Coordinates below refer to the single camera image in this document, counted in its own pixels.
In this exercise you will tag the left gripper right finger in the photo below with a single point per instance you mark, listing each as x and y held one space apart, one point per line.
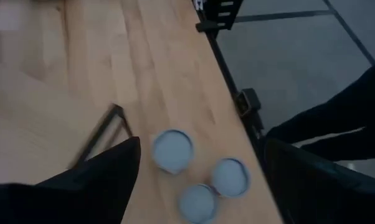
324 193

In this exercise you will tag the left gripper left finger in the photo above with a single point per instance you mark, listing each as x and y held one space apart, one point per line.
66 199

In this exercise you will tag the blue peas can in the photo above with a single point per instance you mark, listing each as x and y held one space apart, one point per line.
231 178

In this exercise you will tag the red label can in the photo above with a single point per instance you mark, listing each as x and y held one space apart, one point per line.
172 152

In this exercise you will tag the teal tuna fish can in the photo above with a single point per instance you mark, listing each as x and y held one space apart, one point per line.
197 203

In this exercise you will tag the person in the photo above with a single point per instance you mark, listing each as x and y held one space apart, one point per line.
346 115

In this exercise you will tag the black rail bracket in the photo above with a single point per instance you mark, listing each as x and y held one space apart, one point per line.
249 101

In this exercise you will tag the black table edge rail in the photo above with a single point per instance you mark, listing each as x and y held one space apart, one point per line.
225 71

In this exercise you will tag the black perforated bracket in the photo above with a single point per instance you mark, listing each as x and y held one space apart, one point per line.
220 14

